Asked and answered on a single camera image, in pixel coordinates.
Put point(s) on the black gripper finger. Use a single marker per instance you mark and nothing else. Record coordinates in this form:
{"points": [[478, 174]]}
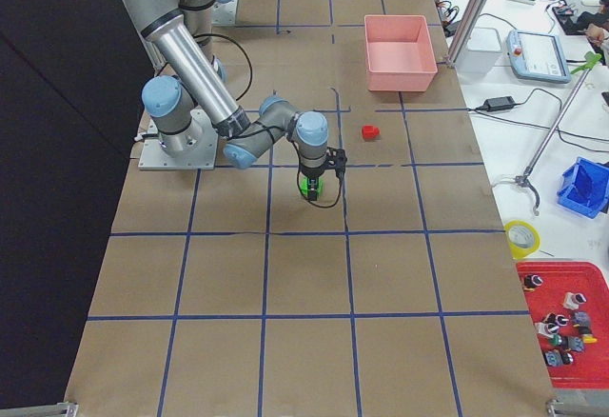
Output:
{"points": [[311, 185]]}

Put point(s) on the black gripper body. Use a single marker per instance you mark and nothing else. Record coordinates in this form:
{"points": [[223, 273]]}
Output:
{"points": [[311, 171]]}

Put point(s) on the green toy block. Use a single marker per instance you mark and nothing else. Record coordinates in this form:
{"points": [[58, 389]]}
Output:
{"points": [[303, 189]]}

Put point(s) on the red toy block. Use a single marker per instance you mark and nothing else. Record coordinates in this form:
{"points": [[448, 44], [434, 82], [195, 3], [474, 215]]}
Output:
{"points": [[370, 132]]}

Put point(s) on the pink plastic box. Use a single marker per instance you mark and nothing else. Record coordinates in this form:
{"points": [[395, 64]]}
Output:
{"points": [[399, 56]]}

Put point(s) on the black power adapter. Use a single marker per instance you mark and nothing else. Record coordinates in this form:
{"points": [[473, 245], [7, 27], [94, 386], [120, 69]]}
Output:
{"points": [[498, 103]]}

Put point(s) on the yellow tape roll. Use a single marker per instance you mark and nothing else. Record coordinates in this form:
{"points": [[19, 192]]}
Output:
{"points": [[523, 239]]}

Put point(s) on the teach pendant tablet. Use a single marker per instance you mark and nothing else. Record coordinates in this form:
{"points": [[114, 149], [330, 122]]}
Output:
{"points": [[537, 56]]}

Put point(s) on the blue storage bin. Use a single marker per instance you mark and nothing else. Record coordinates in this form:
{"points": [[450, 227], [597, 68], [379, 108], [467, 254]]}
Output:
{"points": [[584, 188]]}

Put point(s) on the red tray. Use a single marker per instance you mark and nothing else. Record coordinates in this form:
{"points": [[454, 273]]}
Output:
{"points": [[568, 304]]}

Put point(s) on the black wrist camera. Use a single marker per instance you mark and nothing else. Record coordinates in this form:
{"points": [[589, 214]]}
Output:
{"points": [[337, 160]]}

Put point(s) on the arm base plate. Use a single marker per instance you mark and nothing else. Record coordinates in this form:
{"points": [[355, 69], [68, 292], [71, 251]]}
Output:
{"points": [[195, 148], [224, 15]]}

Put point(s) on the aluminium frame post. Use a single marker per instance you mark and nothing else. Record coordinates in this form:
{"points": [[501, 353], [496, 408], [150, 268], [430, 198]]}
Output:
{"points": [[469, 18]]}

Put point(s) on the green handled reach grabber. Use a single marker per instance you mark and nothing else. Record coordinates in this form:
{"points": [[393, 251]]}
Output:
{"points": [[522, 180]]}

